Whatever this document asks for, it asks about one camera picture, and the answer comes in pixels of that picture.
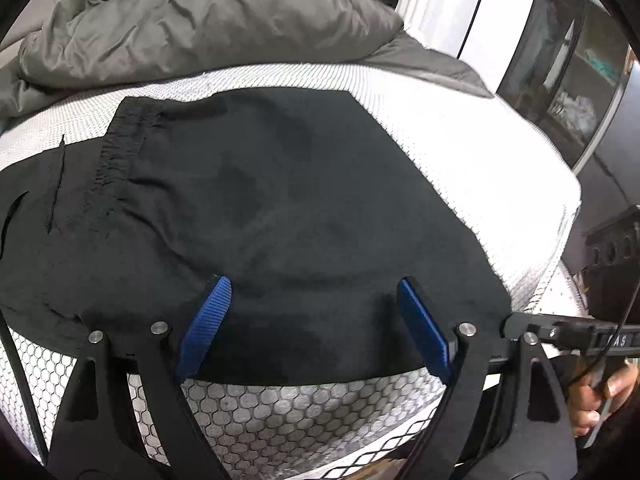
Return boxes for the grey duvet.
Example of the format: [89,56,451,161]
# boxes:
[0,0,496,131]

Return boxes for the white honeycomb bed sheet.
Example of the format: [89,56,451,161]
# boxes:
[0,60,583,473]

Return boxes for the white curtain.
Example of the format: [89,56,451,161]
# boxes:
[395,0,493,58]

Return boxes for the black perforated box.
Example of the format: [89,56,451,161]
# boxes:
[575,204,640,321]

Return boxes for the black pants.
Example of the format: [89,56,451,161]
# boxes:
[0,87,513,373]

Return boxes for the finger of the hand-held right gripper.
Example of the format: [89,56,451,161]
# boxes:
[501,312,556,343]

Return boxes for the dark glass wardrobe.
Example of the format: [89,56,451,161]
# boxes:
[495,0,640,171]

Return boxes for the black cable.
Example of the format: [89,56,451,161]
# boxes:
[570,287,640,386]
[0,310,49,461]

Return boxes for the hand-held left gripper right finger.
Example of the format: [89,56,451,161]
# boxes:
[397,276,577,480]

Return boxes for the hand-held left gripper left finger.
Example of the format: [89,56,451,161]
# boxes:
[47,274,227,480]

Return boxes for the person's right hand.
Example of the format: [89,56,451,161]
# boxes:
[569,359,640,438]

